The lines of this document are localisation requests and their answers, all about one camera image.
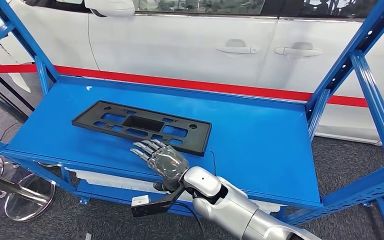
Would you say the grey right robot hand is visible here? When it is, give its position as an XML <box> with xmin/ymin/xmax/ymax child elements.
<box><xmin>129</xmin><ymin>139</ymin><xmax>191</xmax><ymax>194</ymax></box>

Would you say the black plastic plate panel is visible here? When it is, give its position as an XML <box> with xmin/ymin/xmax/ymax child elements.
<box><xmin>71</xmin><ymin>100</ymin><xmax>212</xmax><ymax>157</ymax></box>

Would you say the white plastic crate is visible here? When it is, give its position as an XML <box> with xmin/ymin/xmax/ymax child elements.
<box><xmin>67</xmin><ymin>167</ymin><xmax>166</xmax><ymax>193</ymax></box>
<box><xmin>178</xmin><ymin>190</ymin><xmax>284</xmax><ymax>215</ymax></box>

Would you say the white car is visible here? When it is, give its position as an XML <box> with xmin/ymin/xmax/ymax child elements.
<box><xmin>0</xmin><ymin>0</ymin><xmax>384</xmax><ymax>147</ymax></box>

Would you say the black diagonal pole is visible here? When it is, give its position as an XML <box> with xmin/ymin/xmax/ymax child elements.
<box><xmin>0</xmin><ymin>58</ymin><xmax>36</xmax><ymax>124</ymax></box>

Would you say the thin black cable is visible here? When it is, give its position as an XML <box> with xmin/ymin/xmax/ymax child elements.
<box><xmin>209</xmin><ymin>150</ymin><xmax>217</xmax><ymax>177</ymax></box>

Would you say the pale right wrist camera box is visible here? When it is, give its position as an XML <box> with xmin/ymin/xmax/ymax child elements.
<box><xmin>131</xmin><ymin>190</ymin><xmax>183</xmax><ymax>219</ymax></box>

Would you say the white car door handle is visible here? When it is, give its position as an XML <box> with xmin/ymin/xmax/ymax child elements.
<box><xmin>216</xmin><ymin>39</ymin><xmax>260</xmax><ymax>55</ymax></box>
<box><xmin>274</xmin><ymin>42</ymin><xmax>323</xmax><ymax>58</ymax></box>

